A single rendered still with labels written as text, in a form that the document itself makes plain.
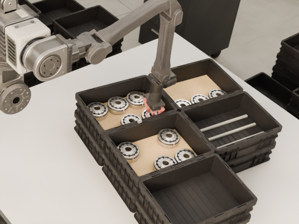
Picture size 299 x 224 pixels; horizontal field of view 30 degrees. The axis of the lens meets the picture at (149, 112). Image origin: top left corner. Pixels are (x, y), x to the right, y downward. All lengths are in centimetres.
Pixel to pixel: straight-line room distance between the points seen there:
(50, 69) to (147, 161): 76
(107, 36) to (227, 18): 246
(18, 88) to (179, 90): 98
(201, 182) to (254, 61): 247
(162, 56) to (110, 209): 70
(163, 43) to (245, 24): 298
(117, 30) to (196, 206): 81
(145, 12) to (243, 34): 306
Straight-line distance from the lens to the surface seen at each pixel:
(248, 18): 535
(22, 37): 192
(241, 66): 467
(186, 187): 241
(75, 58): 197
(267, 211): 260
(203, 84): 297
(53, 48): 190
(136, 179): 227
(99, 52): 202
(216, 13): 428
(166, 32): 229
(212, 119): 276
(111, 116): 267
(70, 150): 268
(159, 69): 244
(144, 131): 255
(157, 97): 256
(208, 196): 240
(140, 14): 210
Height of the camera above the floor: 259
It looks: 40 degrees down
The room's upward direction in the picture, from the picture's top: 9 degrees clockwise
